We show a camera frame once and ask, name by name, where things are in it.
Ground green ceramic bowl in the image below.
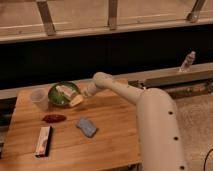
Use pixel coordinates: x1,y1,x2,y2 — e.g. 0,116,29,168
48,81,80,106

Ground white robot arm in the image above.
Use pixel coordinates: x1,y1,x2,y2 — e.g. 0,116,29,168
81,72,188,171

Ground white packet in bowl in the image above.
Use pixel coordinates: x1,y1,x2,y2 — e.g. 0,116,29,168
56,85,74,98

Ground blue sponge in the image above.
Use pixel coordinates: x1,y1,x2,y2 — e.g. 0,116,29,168
76,118,98,138

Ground clear plastic cup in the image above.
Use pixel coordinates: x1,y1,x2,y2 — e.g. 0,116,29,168
30,88,49,111

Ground metal window frame bars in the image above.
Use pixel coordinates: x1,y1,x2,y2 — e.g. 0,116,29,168
0,0,213,44

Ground black cable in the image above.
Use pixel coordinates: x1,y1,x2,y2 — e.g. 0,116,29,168
201,147,213,171

